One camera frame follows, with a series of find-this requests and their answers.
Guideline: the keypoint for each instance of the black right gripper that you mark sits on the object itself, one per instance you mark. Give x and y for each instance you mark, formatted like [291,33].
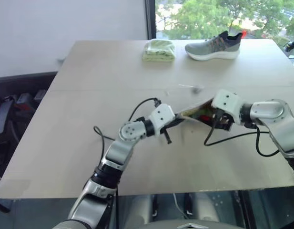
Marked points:
[226,121]

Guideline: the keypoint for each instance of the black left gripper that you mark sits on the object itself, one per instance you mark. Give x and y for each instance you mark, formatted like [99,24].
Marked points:
[171,125]

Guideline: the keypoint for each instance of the grey plaid pouch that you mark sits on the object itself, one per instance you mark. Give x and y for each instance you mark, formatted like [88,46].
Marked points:
[196,101]

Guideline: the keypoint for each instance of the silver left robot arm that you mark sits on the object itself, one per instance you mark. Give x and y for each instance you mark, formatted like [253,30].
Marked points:
[123,149]

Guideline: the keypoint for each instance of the red marker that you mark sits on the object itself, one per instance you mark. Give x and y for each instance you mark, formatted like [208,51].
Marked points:
[205,117]

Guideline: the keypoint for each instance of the green marker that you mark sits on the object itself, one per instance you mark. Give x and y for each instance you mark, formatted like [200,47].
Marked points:
[202,111]

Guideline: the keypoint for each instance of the grey sneaker with white sole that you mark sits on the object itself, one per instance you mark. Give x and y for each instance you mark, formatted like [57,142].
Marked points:
[209,48]

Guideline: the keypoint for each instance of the folded green towel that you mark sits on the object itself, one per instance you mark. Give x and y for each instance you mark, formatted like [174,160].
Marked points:
[158,51]

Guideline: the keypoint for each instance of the silver robot torso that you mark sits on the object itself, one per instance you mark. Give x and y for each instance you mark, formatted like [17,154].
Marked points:
[137,224]

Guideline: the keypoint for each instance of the black device on stand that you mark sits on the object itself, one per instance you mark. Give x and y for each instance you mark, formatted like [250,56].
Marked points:
[289,45]

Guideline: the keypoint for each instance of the grey battery pack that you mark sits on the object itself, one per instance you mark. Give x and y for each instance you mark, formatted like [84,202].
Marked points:
[40,95]
[24,97]

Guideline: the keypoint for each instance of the black equipment cart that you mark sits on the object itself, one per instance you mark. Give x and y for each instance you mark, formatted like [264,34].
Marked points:
[8,124]

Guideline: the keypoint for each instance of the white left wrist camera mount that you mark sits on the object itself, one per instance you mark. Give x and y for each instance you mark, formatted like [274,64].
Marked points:
[162,114]

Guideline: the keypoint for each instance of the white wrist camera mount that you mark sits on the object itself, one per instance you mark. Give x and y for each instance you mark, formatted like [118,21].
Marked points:
[226,100]
[162,114]

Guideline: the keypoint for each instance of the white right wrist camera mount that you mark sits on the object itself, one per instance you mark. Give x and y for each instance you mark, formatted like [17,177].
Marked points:
[226,100]

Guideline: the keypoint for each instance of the dark window frame post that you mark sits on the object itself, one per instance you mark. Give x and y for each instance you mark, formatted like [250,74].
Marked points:
[150,19]

